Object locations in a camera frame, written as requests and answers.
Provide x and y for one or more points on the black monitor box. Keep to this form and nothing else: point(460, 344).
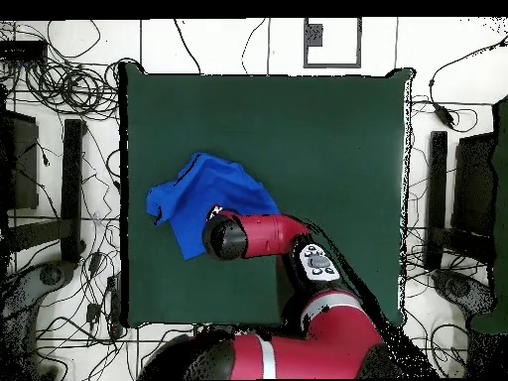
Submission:
point(24, 166)
point(474, 186)

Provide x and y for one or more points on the flat black box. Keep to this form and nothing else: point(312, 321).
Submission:
point(22, 50)

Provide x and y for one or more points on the black power strip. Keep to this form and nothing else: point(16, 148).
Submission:
point(115, 305)

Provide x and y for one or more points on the black power adapter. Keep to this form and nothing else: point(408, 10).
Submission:
point(443, 115)

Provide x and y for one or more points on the grey chair base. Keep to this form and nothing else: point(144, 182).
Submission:
point(51, 274)
point(460, 287)

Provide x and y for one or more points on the grey floor frame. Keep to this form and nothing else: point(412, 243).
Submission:
point(332, 64)

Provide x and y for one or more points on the small black adapter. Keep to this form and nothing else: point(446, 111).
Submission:
point(93, 312)

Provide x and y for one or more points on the green cloth covered table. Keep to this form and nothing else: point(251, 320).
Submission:
point(501, 198)

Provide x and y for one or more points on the blue laundry garment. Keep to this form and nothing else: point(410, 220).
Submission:
point(206, 186)

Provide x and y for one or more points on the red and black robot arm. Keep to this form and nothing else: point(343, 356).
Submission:
point(270, 234)

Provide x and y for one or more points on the dark green table cloth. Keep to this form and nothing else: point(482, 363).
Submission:
point(317, 158)

